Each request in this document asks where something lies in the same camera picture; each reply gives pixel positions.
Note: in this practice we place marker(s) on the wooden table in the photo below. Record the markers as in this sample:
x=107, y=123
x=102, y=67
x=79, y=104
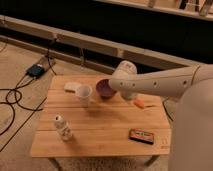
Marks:
x=101, y=129

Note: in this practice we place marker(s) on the dark snack box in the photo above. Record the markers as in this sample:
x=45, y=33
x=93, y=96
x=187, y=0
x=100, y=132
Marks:
x=141, y=136

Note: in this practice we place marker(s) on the white sponge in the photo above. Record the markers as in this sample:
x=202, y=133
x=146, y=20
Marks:
x=71, y=86

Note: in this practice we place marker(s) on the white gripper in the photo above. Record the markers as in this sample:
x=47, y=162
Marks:
x=127, y=95

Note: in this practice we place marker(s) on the purple ceramic bowl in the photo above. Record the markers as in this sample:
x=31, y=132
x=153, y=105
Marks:
x=104, y=90

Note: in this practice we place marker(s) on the black power adapter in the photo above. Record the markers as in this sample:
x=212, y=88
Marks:
x=35, y=71

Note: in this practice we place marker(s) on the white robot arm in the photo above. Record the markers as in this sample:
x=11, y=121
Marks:
x=191, y=146

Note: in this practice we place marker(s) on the clear plastic cup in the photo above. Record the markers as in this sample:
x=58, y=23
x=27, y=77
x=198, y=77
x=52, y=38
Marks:
x=83, y=93

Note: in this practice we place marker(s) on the orange pepper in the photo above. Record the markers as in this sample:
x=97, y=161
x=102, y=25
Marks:
x=140, y=103

